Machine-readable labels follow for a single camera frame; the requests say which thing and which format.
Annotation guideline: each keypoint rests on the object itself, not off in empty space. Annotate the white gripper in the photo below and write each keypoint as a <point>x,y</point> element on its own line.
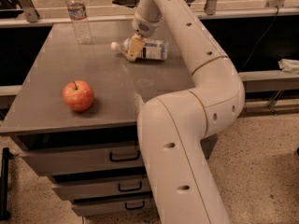
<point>144,27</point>

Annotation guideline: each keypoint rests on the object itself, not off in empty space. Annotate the blue label plastic bottle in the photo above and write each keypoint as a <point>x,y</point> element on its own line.
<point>152,50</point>

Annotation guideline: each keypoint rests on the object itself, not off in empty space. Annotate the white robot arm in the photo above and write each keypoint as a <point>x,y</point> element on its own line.
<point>171,127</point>

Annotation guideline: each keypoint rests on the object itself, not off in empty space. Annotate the clear upright water bottle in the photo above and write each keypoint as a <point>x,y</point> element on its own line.
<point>78,16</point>

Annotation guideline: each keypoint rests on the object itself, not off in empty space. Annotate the red apple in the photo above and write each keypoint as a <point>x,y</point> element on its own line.
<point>78,95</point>

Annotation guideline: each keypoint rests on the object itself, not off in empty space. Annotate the grey drawer cabinet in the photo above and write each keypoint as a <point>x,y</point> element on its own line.
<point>74,117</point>

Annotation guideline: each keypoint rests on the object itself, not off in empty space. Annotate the top grey drawer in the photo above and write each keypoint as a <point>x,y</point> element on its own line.
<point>84,159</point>

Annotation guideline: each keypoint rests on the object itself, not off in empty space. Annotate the grey drawer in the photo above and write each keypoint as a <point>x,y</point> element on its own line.
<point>114,205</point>
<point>84,159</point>
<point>102,187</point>

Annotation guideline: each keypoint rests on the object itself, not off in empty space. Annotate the middle grey drawer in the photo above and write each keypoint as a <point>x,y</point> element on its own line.
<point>102,187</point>

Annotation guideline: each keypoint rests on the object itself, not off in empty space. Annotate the white cloth packet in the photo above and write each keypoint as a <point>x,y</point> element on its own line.
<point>288,65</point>

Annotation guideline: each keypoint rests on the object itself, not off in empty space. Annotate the bottom grey drawer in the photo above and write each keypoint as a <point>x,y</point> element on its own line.
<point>114,205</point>

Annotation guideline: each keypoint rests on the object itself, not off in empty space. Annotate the black metal bar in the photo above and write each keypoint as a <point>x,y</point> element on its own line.
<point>6,157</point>

